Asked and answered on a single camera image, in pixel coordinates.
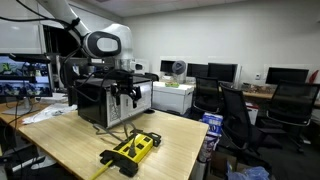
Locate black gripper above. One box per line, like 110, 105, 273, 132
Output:
110, 69, 141, 108

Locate grey microwave power cord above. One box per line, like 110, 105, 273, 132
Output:
91, 89, 138, 159

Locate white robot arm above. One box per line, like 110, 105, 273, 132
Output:
36, 0, 141, 103

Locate black microwave oven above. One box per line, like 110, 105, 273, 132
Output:
77, 76, 153, 128

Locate white storage box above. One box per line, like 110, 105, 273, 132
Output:
152, 82, 194, 115

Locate yellow black power strip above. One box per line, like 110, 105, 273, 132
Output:
100, 129, 161, 177

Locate white papers on table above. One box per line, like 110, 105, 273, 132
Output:
22, 103, 77, 124

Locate black office chair back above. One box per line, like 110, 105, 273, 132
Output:
191, 76, 223, 120

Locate blue white carton box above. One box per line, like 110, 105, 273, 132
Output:
198, 112, 223, 163

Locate black monitor centre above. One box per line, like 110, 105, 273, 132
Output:
208, 63, 238, 82

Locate black monitor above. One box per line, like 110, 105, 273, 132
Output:
265, 67, 309, 85
208, 63, 238, 82

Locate black mesh office chair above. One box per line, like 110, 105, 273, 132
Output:
220, 83, 284, 170

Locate blue plastic bag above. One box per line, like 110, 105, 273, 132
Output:
226, 163, 270, 180

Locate black monitor far right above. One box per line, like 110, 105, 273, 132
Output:
265, 67, 309, 85

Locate black office chair right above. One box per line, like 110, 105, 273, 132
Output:
260, 80, 319, 153

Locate yellow power strip cable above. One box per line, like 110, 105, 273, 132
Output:
89, 159, 114, 180

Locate computer monitor showing camera feeds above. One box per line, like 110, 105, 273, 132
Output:
0, 53, 54, 116

